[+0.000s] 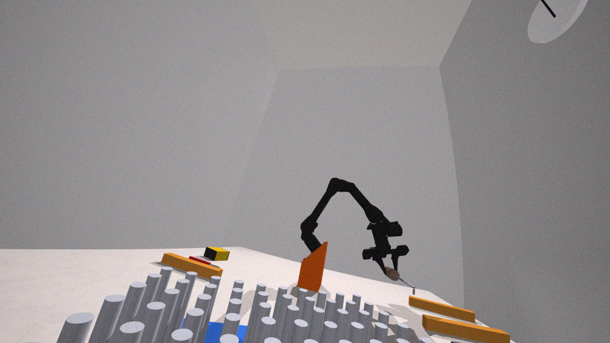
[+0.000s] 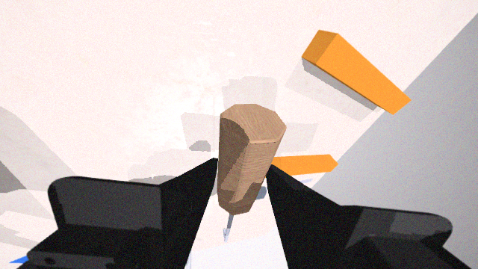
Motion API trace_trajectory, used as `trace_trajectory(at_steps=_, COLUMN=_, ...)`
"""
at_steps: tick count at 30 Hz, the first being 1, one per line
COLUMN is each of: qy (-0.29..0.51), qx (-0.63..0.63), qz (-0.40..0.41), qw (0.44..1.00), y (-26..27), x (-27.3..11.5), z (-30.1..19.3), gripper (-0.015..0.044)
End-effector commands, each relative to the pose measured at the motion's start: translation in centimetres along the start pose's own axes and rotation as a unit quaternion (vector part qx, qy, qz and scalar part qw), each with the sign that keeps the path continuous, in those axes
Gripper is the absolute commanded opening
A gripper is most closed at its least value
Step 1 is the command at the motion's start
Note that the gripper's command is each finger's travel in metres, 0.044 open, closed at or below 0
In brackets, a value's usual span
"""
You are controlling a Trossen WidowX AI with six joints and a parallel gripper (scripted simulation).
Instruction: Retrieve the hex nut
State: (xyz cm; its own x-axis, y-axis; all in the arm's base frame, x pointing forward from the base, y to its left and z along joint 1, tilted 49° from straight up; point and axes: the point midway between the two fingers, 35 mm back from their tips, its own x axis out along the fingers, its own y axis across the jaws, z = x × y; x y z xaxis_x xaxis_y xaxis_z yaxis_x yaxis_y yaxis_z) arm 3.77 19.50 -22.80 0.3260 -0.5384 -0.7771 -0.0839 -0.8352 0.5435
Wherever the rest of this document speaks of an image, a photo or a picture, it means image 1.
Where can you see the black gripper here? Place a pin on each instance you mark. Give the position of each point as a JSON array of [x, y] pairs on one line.
[[383, 247]]

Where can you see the wooden-handled tool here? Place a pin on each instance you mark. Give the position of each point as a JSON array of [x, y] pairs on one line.
[[394, 275]]

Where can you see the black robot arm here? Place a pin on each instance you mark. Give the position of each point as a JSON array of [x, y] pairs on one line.
[[381, 223]]

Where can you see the orange flat bar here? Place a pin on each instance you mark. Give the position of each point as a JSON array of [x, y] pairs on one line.
[[444, 309], [464, 330], [190, 265]]

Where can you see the blue flat strip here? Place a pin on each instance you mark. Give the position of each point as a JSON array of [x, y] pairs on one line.
[[214, 331]]

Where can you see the yellow box with black end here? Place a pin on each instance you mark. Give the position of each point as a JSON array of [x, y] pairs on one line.
[[216, 254]]

